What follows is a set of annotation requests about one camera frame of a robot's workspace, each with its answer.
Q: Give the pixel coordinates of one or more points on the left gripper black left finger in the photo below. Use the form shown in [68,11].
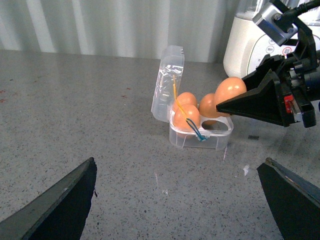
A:
[59,213]

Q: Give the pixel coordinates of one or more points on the brown egg front left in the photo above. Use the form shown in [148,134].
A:
[189,116]

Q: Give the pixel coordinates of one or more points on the clear plastic egg box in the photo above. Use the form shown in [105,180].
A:
[212,133]

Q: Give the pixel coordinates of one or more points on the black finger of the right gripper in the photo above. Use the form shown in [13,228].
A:
[268,62]
[261,103]

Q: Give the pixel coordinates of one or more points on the blue rubber band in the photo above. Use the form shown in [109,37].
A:
[196,130]

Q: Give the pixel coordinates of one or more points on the brown egg back left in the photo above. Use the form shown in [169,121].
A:
[185,98]

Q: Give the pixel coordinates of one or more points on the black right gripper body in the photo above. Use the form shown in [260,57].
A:
[299,71]

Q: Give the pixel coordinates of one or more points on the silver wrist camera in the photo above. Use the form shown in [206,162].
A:
[273,22]

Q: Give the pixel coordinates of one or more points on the brown egg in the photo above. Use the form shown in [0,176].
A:
[207,107]
[185,98]
[189,116]

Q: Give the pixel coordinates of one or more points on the white Joyoung soymilk maker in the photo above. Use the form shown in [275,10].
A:
[248,44]

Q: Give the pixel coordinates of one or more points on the brown egg carried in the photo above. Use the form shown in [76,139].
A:
[228,89]

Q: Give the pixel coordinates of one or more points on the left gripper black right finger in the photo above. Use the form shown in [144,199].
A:
[294,202]

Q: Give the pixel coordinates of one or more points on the brown egg back right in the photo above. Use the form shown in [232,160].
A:
[207,107]

